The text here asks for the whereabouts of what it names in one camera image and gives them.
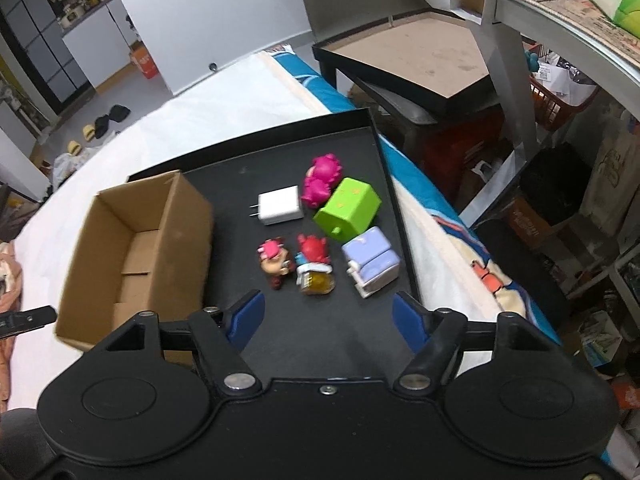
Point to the red figure yellow jar toy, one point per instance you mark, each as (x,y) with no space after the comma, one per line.
(314,270)

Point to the pink toy figure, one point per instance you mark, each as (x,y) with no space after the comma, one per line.
(325,173)

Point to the brown doll pink bow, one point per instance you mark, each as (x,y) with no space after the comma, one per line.
(276,261)

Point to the red plastic basket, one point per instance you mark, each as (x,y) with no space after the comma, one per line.
(551,112)

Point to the black slipper pair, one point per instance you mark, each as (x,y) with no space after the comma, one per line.
(118,113)

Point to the brown cardboard box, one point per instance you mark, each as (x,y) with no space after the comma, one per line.
(144,246)

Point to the orange box on floor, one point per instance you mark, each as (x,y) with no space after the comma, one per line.
(144,62)

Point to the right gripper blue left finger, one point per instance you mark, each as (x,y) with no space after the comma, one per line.
(242,320)

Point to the lavender sofa toy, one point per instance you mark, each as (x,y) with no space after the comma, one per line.
(371,261)

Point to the grey white desk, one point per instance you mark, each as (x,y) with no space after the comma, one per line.
(574,29)

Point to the green cube toy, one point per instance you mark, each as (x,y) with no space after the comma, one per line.
(349,211)

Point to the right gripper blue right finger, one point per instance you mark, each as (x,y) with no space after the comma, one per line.
(411,320)

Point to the black side table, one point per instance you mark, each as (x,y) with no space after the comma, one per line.
(428,57)

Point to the white power adapter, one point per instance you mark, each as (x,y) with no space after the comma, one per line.
(278,206)

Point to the white kitchen cabinet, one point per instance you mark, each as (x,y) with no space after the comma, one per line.
(100,42)

